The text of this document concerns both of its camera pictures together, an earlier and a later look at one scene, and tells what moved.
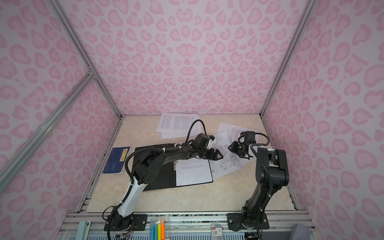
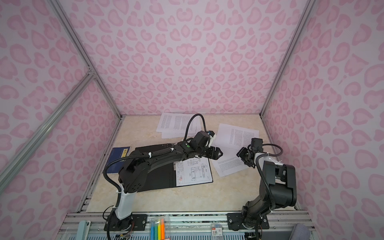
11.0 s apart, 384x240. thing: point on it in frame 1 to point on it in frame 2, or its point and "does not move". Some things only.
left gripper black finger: [217, 155] does not move
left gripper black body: [205, 154] does not move
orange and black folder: [181, 173] does not move
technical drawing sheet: [230, 162] to [192, 171]
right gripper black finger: [233, 147] to [239, 151]
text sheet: [178, 125] does not move
